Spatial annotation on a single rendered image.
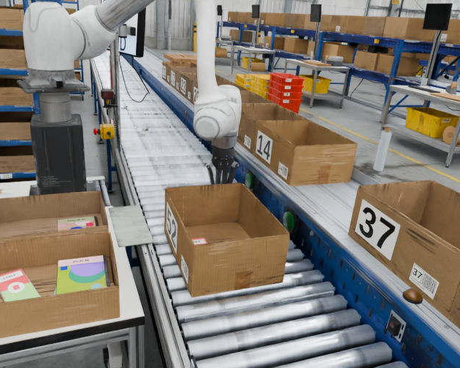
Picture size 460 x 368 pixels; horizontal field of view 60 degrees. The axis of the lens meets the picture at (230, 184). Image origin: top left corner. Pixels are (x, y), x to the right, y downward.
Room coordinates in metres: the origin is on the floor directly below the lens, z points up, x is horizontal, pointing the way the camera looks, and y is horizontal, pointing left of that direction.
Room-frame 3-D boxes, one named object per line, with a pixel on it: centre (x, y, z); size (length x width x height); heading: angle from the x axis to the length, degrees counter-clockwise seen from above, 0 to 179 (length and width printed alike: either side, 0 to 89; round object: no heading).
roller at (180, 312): (0.94, -0.11, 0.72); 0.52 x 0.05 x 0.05; 111
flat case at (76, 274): (0.90, 0.38, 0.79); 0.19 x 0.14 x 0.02; 22
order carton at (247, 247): (1.14, 0.02, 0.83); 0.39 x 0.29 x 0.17; 22
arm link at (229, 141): (1.37, 0.03, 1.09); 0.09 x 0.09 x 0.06
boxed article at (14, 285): (0.87, 0.55, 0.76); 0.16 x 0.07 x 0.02; 44
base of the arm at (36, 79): (1.46, 0.67, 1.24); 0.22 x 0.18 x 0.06; 34
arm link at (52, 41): (1.49, 0.68, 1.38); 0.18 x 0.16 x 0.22; 167
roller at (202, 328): (0.88, -0.13, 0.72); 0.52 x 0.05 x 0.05; 111
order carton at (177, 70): (3.53, 0.41, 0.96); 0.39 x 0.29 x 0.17; 21
